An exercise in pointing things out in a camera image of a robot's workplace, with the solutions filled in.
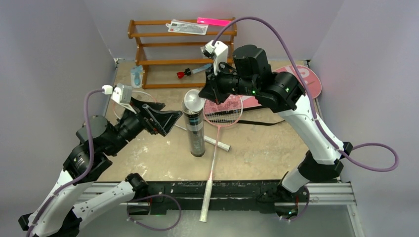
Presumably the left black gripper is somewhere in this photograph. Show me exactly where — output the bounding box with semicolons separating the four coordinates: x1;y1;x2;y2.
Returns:
107;95;182;155

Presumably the black shuttlecock tube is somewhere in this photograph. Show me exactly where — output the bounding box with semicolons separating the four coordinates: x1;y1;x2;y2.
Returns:
182;101;206;157

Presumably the clear plastic tube lid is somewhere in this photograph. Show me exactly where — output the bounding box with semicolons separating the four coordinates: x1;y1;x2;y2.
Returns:
183;89;205;112

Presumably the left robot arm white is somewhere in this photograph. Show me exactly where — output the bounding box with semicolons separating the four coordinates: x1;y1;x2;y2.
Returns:
18;99;182;237

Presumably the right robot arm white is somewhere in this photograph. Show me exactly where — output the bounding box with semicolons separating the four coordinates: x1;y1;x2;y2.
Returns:
199;42;352;201

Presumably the pink white badminton racket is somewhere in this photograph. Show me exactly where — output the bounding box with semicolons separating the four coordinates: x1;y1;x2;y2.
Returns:
199;95;243;223

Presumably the pink badminton racket left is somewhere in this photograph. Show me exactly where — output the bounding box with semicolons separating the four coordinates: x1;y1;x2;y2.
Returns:
112;90;231;153

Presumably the red black blue marker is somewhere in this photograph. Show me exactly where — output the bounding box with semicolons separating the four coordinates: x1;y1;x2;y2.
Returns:
176;64;211;79

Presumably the white red small box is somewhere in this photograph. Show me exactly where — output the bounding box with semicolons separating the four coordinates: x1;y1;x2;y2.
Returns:
201;41;228;59

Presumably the light blue white device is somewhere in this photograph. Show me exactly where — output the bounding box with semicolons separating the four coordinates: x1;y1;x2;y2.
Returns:
130;66;144;88

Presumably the wooden three-tier shelf rack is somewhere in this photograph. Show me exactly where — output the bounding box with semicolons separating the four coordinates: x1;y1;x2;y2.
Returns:
127;19;222;89

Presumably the pink fluorescent bar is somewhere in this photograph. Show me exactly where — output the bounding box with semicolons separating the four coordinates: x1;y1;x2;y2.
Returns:
197;17;231;27

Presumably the white packaged item on shelf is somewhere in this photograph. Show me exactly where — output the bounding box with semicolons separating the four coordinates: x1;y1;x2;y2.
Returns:
165;19;209;35

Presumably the pink sport racket bag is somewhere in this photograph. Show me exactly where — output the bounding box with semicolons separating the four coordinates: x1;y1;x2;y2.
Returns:
240;65;323;107

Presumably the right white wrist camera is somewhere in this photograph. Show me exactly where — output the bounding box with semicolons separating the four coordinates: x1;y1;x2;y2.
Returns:
201;40;229;75

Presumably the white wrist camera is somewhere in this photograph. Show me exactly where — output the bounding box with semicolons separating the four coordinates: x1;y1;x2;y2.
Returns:
102;83;135;113
201;40;229;75

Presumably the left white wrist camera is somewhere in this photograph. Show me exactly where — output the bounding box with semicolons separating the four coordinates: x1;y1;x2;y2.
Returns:
102;83;135;113

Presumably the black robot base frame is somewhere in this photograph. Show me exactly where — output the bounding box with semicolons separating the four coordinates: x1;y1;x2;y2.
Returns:
67;175;357;217

